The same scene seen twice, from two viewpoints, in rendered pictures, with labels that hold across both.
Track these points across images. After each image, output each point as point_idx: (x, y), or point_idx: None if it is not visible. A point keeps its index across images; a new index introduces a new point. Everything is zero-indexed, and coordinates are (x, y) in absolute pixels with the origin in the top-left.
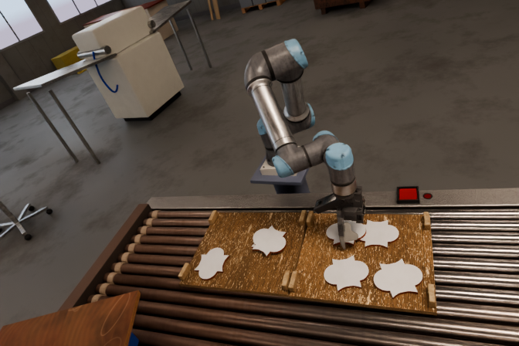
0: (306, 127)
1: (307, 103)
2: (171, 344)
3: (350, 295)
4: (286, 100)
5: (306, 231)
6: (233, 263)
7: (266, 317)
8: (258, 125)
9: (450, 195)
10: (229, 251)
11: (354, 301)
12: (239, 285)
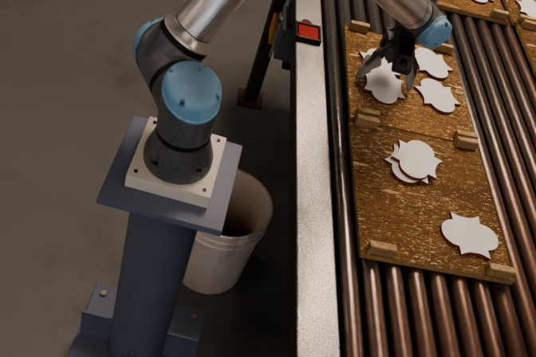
0: None
1: (156, 18)
2: None
3: (459, 98)
4: (242, 2)
5: (384, 123)
6: (458, 207)
7: (503, 173)
8: (209, 102)
9: (305, 8)
10: (439, 215)
11: (463, 96)
12: (486, 197)
